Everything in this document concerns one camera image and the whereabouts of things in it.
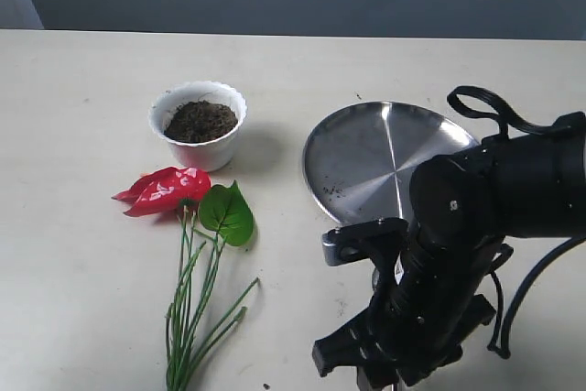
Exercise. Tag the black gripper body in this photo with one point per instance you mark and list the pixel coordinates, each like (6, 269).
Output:
(415, 323)

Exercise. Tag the red artificial anthurium flower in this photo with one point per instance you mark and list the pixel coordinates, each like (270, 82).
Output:
(212, 217)

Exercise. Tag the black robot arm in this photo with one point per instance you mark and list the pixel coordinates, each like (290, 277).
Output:
(466, 205)

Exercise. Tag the white scalloped flower pot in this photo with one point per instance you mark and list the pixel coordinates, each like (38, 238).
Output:
(211, 155)

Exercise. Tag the dark soil in pot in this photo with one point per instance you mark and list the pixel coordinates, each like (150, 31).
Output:
(200, 122)

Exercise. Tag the round steel plate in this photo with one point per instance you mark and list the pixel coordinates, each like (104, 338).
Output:
(358, 161)

